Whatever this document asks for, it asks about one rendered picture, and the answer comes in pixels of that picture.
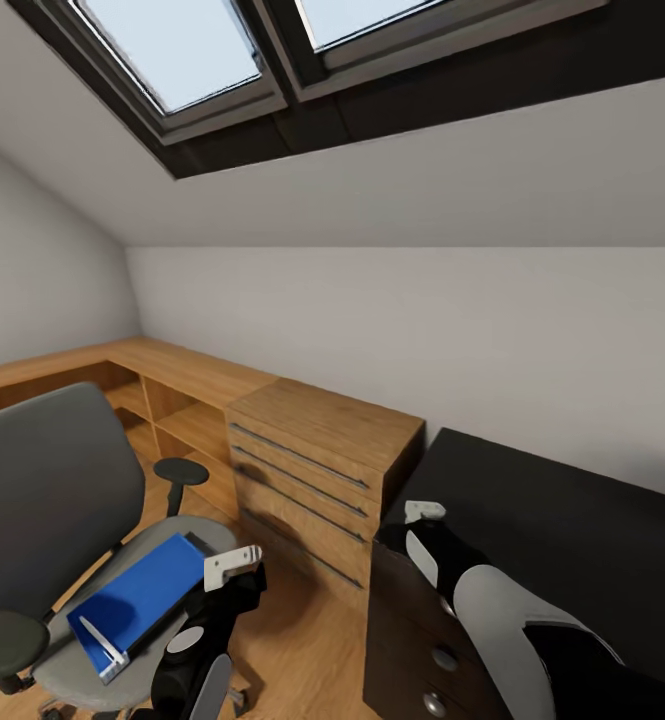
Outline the swivel chair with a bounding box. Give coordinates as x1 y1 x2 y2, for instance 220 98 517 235
0 381 250 720

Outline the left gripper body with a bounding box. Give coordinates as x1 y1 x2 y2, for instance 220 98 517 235
185 571 259 626

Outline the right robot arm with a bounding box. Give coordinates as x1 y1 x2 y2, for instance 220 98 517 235
379 501 665 720

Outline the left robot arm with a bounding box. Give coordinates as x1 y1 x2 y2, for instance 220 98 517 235
130 545 267 720

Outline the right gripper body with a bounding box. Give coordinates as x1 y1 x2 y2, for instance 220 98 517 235
385 523 415 552

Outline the folder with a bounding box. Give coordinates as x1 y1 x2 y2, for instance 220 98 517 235
66 533 207 685

